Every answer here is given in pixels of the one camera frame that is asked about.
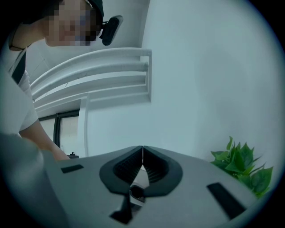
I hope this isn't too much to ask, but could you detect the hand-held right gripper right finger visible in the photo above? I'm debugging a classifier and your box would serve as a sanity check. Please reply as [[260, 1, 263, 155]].
[[133, 145, 261, 228]]

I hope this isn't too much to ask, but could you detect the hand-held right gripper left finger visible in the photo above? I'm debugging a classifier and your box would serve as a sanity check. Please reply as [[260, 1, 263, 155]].
[[43, 145, 143, 228]]

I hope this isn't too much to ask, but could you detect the person's left forearm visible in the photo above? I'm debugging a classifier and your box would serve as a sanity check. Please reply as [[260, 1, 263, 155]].
[[19, 119, 71, 161]]

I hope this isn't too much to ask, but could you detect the green potted plant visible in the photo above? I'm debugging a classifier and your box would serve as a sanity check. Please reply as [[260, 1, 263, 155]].
[[210, 135, 274, 199]]

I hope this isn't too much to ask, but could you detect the white column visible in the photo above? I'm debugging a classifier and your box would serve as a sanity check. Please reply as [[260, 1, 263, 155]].
[[77, 93, 90, 158]]

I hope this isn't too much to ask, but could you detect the white ceiling tray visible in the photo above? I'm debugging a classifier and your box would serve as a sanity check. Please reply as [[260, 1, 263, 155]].
[[33, 74, 152, 113]]

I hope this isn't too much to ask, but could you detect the person's white t-shirt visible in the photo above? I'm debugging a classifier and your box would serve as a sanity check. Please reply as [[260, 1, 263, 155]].
[[0, 37, 40, 136]]

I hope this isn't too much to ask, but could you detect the person's head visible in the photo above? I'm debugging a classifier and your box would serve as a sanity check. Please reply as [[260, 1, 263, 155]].
[[13, 0, 105, 47]]

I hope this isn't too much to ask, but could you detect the black window frame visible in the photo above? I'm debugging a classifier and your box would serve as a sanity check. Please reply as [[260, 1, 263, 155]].
[[37, 108, 81, 160]]

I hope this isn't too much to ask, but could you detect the black shoulder strap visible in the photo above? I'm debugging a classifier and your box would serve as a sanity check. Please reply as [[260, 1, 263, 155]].
[[11, 50, 28, 85]]

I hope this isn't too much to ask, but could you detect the black neck cord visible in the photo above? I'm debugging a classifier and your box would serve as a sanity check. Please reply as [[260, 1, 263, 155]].
[[8, 31, 31, 51]]

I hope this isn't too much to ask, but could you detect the black head-mounted camera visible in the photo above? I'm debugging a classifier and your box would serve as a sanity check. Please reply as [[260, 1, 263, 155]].
[[99, 14, 124, 46]]

